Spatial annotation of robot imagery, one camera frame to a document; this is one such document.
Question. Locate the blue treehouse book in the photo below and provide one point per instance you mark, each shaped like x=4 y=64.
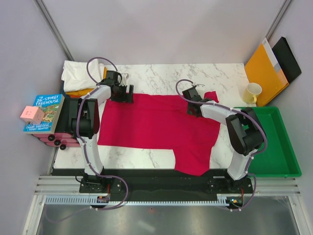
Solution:
x=51 y=106

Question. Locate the pink and black dumbbell rack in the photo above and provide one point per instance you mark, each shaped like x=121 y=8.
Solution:
x=63 y=137

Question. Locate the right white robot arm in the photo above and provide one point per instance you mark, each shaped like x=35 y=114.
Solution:
x=245 y=131

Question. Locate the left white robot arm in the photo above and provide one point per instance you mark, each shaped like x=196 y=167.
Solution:
x=84 y=118

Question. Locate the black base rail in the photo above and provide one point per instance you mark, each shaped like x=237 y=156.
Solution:
x=163 y=185

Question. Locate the white cable duct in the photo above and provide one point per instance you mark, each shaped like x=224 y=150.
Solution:
x=89 y=200

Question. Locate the yellow mug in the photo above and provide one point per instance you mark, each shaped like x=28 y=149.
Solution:
x=251 y=93

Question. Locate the yellow folded t shirt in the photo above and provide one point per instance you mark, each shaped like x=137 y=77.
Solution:
x=83 y=92

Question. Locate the white folded t shirt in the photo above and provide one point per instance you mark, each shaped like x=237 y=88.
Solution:
x=75 y=76

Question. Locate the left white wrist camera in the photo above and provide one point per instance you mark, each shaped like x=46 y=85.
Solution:
x=124 y=79

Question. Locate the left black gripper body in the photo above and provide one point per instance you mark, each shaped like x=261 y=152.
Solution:
x=121 y=96

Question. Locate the green plastic tray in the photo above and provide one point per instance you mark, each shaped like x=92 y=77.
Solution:
x=279 y=159

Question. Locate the orange folder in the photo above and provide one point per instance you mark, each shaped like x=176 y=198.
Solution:
x=263 y=68

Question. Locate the red t shirt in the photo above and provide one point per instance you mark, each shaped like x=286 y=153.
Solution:
x=161 y=122

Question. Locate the pink cube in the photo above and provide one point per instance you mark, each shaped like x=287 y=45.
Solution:
x=32 y=114

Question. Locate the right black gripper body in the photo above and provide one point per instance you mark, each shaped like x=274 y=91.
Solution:
x=188 y=109

